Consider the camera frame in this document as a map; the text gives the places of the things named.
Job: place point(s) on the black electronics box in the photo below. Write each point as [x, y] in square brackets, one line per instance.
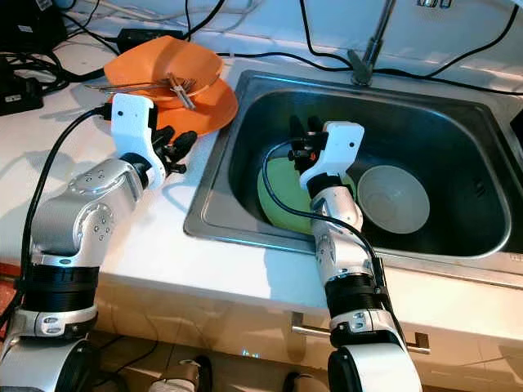
[29, 24]

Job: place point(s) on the orange plastic plate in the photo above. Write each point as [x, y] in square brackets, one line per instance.
[212, 110]

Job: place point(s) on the green plate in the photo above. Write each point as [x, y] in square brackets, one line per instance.
[278, 196]

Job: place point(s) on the orange plastic bowl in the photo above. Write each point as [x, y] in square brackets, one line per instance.
[159, 57]

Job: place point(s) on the black power strip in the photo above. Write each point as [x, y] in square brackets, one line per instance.
[18, 90]

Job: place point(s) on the chrome wall pipe fitting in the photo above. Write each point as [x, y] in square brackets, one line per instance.
[433, 3]

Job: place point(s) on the orange plastic bag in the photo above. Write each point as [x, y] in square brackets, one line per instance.
[8, 294]

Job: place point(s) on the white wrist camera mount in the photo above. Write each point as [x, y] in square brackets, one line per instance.
[339, 147]
[131, 122]

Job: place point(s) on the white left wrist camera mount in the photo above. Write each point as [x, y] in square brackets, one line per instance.
[131, 122]

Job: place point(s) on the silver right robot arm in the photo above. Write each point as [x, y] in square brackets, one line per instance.
[335, 237]

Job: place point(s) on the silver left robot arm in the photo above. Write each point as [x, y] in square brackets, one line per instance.
[73, 229]

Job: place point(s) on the grey right robot foot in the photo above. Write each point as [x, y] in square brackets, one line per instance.
[304, 384]

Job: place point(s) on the tall black appliance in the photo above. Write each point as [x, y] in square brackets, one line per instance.
[516, 129]

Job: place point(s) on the stainless steel sink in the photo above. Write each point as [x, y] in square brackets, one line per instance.
[458, 147]

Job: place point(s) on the grey round bowl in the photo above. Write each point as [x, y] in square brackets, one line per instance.
[392, 200]

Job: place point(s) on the grey robot foot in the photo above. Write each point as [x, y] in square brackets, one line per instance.
[304, 384]
[186, 376]

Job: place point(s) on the grey left robot foot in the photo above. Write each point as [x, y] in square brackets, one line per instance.
[186, 376]

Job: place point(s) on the white kitchen cabinet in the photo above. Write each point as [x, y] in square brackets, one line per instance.
[212, 327]

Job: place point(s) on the metal fork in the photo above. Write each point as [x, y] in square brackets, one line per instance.
[182, 91]

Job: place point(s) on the black power adapter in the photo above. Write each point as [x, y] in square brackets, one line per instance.
[149, 37]

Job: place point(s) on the metal sink faucet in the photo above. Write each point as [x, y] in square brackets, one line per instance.
[359, 67]

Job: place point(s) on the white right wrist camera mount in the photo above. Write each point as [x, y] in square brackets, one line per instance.
[339, 147]

